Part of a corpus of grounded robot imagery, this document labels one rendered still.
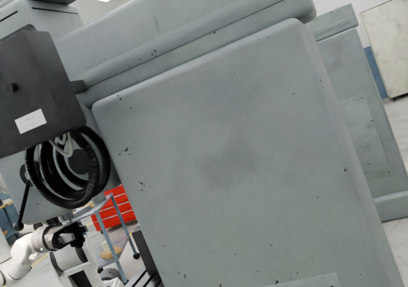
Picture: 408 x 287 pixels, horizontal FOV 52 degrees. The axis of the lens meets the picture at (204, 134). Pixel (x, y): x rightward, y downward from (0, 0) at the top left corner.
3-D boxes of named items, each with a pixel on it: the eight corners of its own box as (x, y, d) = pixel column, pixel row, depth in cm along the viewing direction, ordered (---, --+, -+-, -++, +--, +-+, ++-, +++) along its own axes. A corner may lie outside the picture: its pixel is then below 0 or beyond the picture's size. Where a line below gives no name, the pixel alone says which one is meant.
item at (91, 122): (60, 207, 116) (23, 120, 114) (105, 181, 139) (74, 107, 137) (116, 189, 110) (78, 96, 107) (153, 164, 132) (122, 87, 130)
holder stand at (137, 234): (148, 276, 165) (129, 230, 163) (161, 253, 186) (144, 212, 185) (176, 267, 163) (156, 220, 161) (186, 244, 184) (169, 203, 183)
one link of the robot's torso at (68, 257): (64, 268, 211) (30, 182, 211) (96, 255, 211) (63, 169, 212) (53, 278, 195) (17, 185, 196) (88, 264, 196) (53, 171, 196)
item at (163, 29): (31, 133, 115) (2, 64, 114) (78, 119, 136) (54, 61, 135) (316, 11, 88) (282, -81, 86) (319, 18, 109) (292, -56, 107)
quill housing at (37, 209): (19, 230, 125) (-25, 130, 122) (61, 205, 144) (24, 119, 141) (68, 214, 118) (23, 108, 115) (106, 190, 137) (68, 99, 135)
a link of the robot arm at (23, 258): (28, 252, 138) (17, 271, 145) (50, 238, 145) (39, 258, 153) (16, 237, 139) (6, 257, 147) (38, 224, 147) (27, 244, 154)
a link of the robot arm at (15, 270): (20, 270, 146) (6, 295, 157) (44, 256, 154) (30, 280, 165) (2, 247, 148) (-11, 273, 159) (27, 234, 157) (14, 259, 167)
